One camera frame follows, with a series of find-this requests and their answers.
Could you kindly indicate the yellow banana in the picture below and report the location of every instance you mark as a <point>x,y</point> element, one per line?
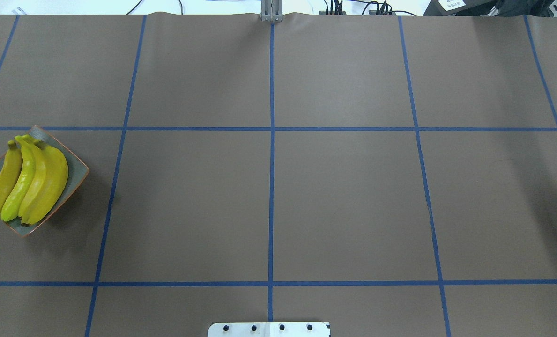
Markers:
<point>55,183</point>
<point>13,203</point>
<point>38,177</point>
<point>10,171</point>

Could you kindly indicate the grey square plate orange rim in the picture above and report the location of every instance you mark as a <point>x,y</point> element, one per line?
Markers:
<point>77,172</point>

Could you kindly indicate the black box white label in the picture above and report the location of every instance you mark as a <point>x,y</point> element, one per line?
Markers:
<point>458,7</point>

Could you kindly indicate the aluminium frame post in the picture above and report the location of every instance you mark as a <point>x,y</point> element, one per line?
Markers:
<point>271,11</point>

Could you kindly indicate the white camera stand column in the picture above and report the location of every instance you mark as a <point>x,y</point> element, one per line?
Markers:
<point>269,329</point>

